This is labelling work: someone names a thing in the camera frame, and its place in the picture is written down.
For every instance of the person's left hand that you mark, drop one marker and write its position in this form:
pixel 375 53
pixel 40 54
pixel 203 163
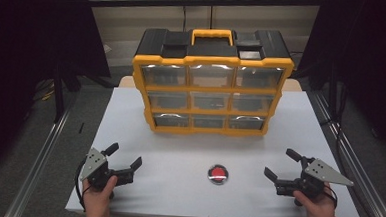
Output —
pixel 97 200

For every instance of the metal floor rail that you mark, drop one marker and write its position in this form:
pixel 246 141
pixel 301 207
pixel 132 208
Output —
pixel 38 163
pixel 361 164

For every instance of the clear drawer with copper parts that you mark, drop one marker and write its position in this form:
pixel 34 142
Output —
pixel 171 120

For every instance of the black curtain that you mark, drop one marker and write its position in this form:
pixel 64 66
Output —
pixel 27 46
pixel 367 64

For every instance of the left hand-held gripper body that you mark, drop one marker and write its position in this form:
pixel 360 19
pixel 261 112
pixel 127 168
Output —
pixel 97 172

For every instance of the small black stick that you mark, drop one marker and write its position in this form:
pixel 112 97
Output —
pixel 81 128

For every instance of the person's right hand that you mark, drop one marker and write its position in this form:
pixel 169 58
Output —
pixel 319 208

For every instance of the set of clear plastic drawers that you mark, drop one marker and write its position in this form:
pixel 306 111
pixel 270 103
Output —
pixel 211 101

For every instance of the round black red tin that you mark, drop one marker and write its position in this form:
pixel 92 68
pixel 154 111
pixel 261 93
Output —
pixel 218 174

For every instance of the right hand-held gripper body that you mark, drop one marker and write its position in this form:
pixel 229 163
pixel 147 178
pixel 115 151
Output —
pixel 314 181

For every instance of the yellow black drawer cabinet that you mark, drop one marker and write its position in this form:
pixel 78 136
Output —
pixel 214 46

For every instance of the black metal stand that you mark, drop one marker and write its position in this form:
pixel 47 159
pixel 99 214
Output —
pixel 59 94

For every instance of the black horizontal bar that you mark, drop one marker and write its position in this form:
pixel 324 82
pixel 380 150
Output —
pixel 186 2

